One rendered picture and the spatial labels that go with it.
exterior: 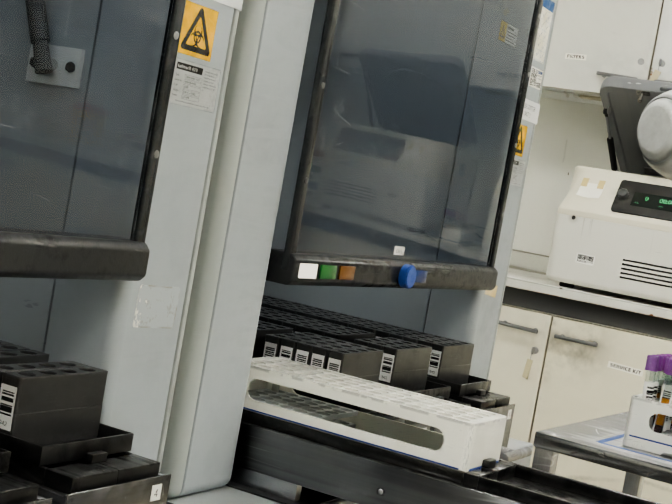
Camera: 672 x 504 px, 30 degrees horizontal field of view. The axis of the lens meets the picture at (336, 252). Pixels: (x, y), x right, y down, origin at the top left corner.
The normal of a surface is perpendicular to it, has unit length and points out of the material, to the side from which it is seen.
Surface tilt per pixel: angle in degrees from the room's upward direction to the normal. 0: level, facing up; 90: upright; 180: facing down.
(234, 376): 90
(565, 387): 90
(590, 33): 90
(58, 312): 90
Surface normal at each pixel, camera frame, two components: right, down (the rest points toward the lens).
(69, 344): -0.47, -0.04
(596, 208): -0.33, -0.54
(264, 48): 0.87, 0.18
